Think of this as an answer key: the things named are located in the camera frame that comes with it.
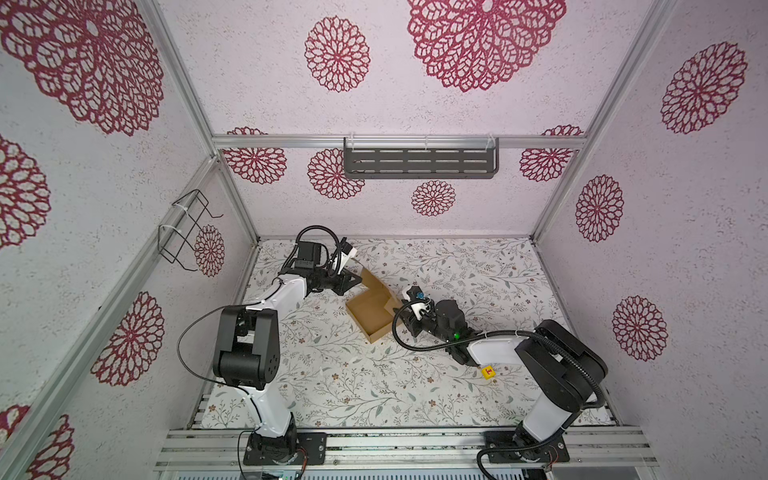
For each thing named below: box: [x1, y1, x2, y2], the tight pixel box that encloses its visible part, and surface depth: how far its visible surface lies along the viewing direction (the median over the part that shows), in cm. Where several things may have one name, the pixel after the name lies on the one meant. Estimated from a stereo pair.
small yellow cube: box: [481, 365, 497, 380], surface depth 87 cm
